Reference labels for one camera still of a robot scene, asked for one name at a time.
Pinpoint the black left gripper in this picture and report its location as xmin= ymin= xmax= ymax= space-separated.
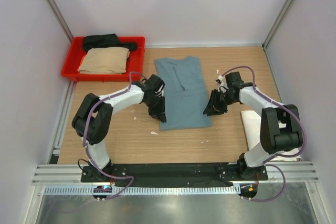
xmin=144 ymin=95 xmax=166 ymax=123

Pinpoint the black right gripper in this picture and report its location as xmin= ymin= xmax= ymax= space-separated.
xmin=203 ymin=89 xmax=237 ymax=116

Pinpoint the blue t-shirt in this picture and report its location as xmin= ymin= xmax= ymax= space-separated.
xmin=155 ymin=56 xmax=212 ymax=131

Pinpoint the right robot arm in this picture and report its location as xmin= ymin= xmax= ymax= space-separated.
xmin=203 ymin=72 xmax=306 ymax=180

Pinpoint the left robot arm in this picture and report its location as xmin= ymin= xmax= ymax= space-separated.
xmin=71 ymin=74 xmax=166 ymax=182

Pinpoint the white folded t-shirt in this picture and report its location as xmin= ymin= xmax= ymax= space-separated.
xmin=240 ymin=110 xmax=302 ymax=162

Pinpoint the red plastic bin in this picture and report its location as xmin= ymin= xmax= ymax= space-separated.
xmin=61 ymin=37 xmax=145 ymax=82

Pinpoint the beige folded t-shirt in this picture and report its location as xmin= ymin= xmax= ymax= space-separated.
xmin=77 ymin=47 xmax=130 ymax=74

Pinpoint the black t-shirt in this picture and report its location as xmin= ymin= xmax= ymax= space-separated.
xmin=82 ymin=34 xmax=138 ymax=52

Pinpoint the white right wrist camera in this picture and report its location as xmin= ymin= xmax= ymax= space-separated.
xmin=216 ymin=75 xmax=228 ymax=93

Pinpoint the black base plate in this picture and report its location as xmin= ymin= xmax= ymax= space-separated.
xmin=80 ymin=163 xmax=268 ymax=183

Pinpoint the slotted cable duct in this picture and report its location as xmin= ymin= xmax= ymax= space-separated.
xmin=44 ymin=184 xmax=240 ymax=196

